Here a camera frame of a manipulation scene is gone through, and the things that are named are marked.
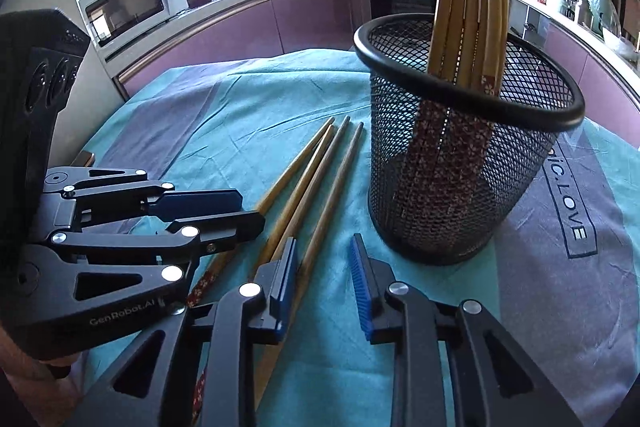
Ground black mesh utensil holder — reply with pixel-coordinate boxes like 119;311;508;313
353;13;587;266

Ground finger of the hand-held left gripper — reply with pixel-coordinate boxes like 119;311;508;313
10;211;266;353
42;164;244;228

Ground white microwave oven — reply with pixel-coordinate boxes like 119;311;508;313
80;0;188;49

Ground bunch of wooden chopsticks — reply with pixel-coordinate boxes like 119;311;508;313
407;0;511;208

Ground pink island base cabinets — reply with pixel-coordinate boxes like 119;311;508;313
545;19;640;108

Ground long pink base cabinets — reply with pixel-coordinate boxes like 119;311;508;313
117;0;371;98

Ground patterned-end wooden chopstick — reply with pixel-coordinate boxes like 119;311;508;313
252;122;366;410
192;116;352;427
250;125;336;273
186;117;336;308

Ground person's left hand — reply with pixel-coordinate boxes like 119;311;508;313
0;337;88;413

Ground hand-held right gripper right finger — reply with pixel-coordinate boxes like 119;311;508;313
350;233;583;427

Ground teal and purple tablecloth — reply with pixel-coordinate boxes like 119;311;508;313
75;48;640;427

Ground green appliance under plastic cover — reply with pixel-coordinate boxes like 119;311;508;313
577;0;621;38

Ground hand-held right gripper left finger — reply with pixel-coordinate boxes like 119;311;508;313
70;237;300;427

